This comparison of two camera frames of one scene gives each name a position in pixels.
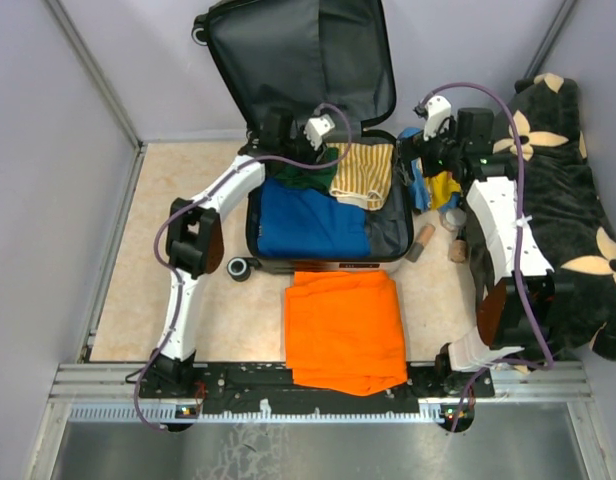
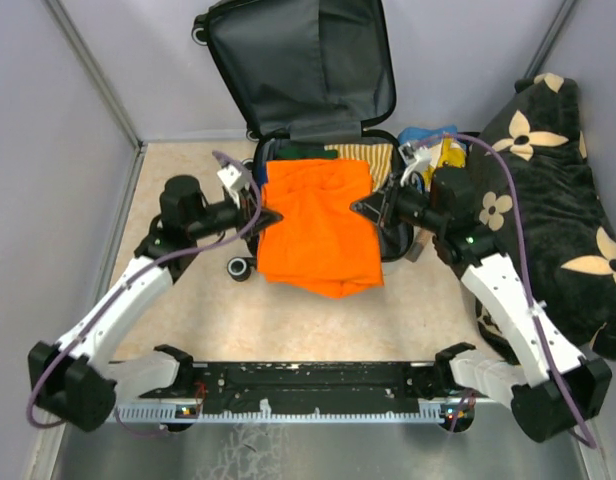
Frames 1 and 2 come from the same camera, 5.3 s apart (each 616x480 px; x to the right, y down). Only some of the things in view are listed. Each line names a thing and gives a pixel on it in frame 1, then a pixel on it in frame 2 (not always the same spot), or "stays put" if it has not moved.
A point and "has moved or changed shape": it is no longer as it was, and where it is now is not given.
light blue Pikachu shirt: x=439 y=190 has moved or changed shape
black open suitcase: x=330 y=60 stays put
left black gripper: x=313 y=156 to x=243 y=206
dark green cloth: x=319 y=178 has moved or changed shape
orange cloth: x=344 y=331 to x=321 y=244
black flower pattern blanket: x=568 y=217 stays put
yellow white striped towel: x=364 y=174 stays put
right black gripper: x=418 y=148 to x=370 y=206
